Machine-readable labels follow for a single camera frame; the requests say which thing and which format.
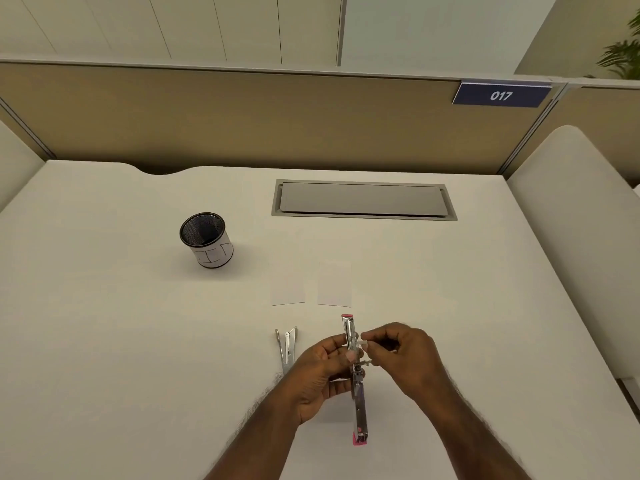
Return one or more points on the person's right hand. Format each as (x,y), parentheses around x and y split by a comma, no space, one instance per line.
(415,364)

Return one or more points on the person's left hand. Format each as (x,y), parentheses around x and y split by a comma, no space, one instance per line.
(315,379)

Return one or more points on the white metal stapler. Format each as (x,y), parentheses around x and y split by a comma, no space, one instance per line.
(287,349)

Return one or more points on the pink metal stapler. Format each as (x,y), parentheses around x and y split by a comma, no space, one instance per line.
(360,419)

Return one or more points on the white paper sheet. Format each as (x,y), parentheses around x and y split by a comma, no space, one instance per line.
(288,287)
(334,287)

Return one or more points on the person's right forearm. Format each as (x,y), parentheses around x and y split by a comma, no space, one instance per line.
(475,444)

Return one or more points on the person's left forearm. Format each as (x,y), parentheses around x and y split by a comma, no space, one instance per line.
(255,444)

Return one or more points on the black mesh pen holder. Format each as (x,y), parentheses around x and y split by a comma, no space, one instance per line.
(215,254)

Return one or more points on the white curved desk divider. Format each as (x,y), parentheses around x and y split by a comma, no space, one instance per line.
(580,234)
(17,164)

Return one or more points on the long beige partition panel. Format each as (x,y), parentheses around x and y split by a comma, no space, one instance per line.
(250,114)

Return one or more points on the blue number sign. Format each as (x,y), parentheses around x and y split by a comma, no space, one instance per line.
(501,95)

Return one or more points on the beige side partition panel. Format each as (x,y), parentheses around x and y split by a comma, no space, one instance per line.
(15,124)
(610,114)

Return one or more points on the green potted plant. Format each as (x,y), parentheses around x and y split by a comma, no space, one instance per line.
(622,57)

